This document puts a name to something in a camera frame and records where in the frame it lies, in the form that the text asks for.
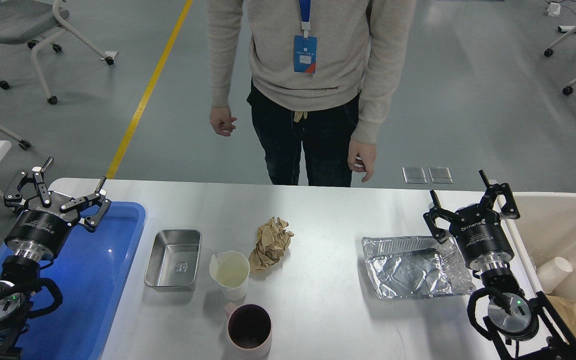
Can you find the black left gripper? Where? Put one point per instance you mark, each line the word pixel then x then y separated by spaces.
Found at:
pixel 43 224

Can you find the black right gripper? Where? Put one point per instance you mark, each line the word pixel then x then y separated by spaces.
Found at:
pixel 479 237

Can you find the aluminium foil tray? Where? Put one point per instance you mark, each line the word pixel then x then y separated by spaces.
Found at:
pixel 416 267

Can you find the stainless steel rectangular tin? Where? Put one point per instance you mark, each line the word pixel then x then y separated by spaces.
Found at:
pixel 174 259

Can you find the pink HOME mug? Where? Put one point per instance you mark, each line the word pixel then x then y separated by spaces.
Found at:
pixel 249 330

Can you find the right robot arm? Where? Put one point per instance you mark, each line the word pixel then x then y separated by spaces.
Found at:
pixel 499 311

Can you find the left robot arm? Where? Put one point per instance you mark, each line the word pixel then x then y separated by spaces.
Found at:
pixel 24 293

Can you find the person's left hand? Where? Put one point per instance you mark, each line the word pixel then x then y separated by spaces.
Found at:
pixel 361 158

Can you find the person's right hand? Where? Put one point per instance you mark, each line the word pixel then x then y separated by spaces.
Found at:
pixel 222 121

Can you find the right floor socket plate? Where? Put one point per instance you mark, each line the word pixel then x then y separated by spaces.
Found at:
pixel 440 175

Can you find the floor socket plate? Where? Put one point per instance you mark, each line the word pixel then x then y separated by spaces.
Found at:
pixel 414 175
pixel 440 175

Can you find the left floor socket plate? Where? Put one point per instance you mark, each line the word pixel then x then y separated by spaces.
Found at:
pixel 414 175

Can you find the blue plastic tray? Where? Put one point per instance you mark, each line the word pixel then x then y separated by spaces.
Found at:
pixel 91 272

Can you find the paper cup in bin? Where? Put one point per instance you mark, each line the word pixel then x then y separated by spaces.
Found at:
pixel 553 272

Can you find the white chair legs right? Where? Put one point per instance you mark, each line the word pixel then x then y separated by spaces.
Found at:
pixel 575 45

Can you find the person in beige sweater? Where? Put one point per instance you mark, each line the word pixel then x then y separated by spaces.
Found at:
pixel 361 50

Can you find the grey office chair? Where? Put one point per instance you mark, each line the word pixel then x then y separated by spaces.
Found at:
pixel 40 23

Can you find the white paper cup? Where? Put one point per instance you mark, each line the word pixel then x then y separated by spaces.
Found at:
pixel 231 270

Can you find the crumpled brown paper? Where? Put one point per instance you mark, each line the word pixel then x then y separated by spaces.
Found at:
pixel 272 241

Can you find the blue ID badge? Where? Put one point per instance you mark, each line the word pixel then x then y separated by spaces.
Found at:
pixel 305 45

